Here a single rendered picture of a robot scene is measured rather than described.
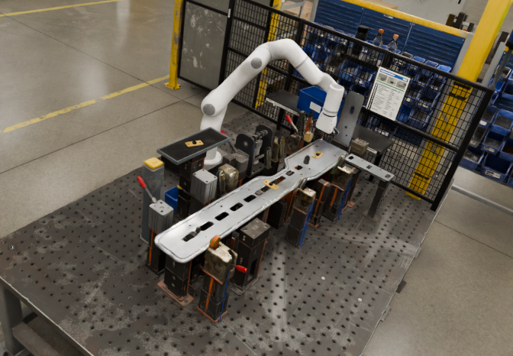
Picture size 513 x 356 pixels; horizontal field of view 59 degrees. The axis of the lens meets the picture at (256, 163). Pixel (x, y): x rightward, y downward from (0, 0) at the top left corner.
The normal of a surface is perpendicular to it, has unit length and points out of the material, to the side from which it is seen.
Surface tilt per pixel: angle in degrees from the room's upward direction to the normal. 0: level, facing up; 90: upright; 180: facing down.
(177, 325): 0
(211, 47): 90
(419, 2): 90
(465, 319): 0
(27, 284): 0
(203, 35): 90
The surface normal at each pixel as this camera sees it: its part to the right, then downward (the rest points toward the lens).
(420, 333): 0.17, -0.83
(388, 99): -0.61, 0.33
